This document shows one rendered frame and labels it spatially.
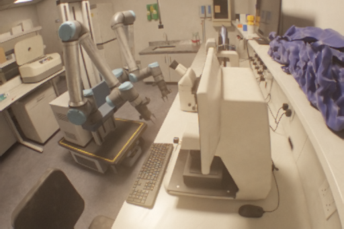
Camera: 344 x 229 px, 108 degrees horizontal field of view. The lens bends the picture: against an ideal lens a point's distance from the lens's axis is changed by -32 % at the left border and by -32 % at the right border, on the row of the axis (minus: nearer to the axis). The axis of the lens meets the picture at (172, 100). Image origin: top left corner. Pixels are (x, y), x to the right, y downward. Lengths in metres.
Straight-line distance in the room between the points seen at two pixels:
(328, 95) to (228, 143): 0.34
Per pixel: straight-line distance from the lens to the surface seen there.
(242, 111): 0.53
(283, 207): 0.93
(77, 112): 1.34
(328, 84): 0.49
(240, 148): 0.62
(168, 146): 1.10
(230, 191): 0.79
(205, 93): 0.39
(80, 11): 1.80
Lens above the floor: 1.51
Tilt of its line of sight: 28 degrees down
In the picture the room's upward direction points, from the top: 6 degrees counter-clockwise
